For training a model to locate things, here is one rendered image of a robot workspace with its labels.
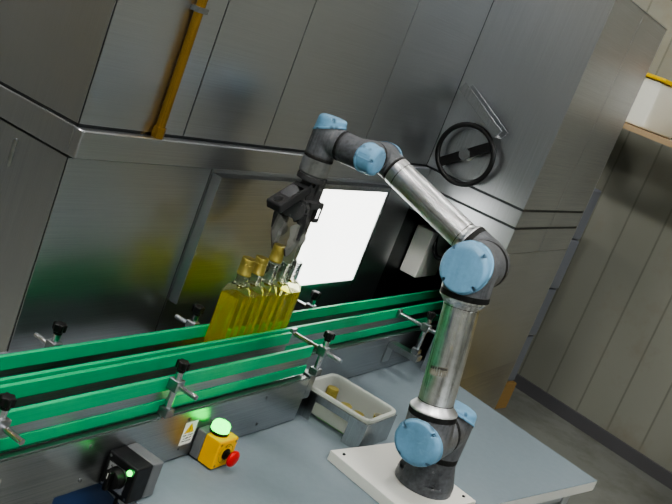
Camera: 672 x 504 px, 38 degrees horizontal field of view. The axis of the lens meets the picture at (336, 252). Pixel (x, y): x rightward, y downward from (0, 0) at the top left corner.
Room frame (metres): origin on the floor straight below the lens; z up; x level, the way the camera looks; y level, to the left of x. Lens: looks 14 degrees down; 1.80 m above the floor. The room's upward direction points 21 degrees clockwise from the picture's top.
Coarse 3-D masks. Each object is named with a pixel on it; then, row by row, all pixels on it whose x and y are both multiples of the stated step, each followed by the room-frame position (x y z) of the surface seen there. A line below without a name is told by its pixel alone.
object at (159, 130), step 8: (200, 0) 2.04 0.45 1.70; (192, 8) 2.04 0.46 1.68; (200, 8) 2.03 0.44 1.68; (192, 16) 2.04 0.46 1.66; (200, 16) 2.04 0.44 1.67; (192, 24) 2.04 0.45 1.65; (192, 32) 2.04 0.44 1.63; (184, 40) 2.04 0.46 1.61; (192, 40) 2.04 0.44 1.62; (184, 48) 2.04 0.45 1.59; (184, 56) 2.04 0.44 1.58; (176, 64) 2.04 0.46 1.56; (184, 64) 2.04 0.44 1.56; (176, 72) 2.04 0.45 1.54; (176, 80) 2.04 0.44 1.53; (168, 88) 2.04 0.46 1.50; (176, 88) 2.04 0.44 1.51; (168, 96) 2.04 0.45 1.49; (168, 104) 2.04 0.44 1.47; (160, 112) 2.04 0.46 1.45; (168, 112) 2.04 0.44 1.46; (160, 120) 2.04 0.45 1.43; (160, 128) 2.04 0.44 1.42; (152, 136) 2.04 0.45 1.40; (160, 136) 2.04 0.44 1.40
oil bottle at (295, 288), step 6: (288, 282) 2.44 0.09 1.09; (294, 282) 2.45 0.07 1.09; (294, 288) 2.44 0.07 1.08; (300, 288) 2.47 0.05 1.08; (294, 294) 2.45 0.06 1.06; (288, 300) 2.43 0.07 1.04; (294, 300) 2.46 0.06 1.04; (288, 306) 2.44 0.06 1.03; (294, 306) 2.47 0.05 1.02; (288, 312) 2.45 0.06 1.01; (282, 318) 2.43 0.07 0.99; (288, 318) 2.46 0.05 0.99; (282, 324) 2.45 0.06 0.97
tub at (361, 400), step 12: (324, 384) 2.55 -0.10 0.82; (336, 384) 2.59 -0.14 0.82; (348, 384) 2.58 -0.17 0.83; (324, 396) 2.42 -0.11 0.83; (348, 396) 2.57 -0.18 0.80; (360, 396) 2.55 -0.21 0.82; (372, 396) 2.54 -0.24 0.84; (348, 408) 2.39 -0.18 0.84; (360, 408) 2.54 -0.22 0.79; (372, 408) 2.53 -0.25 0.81; (384, 408) 2.52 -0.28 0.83; (360, 420) 2.38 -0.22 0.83; (372, 420) 2.38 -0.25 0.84
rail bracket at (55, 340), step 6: (54, 324) 1.83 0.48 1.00; (60, 324) 1.83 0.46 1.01; (66, 324) 1.84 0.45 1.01; (54, 330) 1.82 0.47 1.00; (60, 330) 1.82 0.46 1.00; (36, 336) 1.85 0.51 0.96; (42, 336) 1.85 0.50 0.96; (54, 336) 1.83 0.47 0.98; (60, 336) 1.83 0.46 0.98; (42, 342) 1.84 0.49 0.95; (48, 342) 1.83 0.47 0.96; (54, 342) 1.83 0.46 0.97; (60, 342) 1.84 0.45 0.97
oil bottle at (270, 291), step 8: (264, 288) 2.33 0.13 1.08; (272, 288) 2.34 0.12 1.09; (264, 296) 2.32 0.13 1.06; (272, 296) 2.35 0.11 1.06; (264, 304) 2.33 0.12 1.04; (272, 304) 2.36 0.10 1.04; (264, 312) 2.34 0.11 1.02; (256, 320) 2.32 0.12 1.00; (264, 320) 2.35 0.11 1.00; (256, 328) 2.33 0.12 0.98
